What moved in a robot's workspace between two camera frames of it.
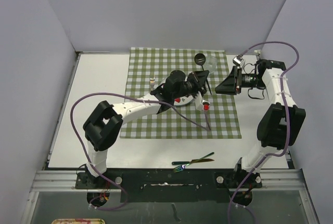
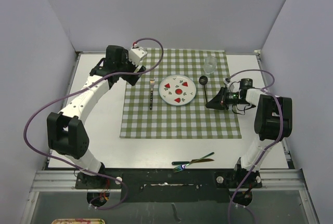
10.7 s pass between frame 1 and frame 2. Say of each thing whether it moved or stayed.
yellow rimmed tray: stayed
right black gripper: moved
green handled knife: stayed
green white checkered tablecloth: stayed
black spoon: moved
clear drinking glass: stayed
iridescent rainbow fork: stayed
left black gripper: moved
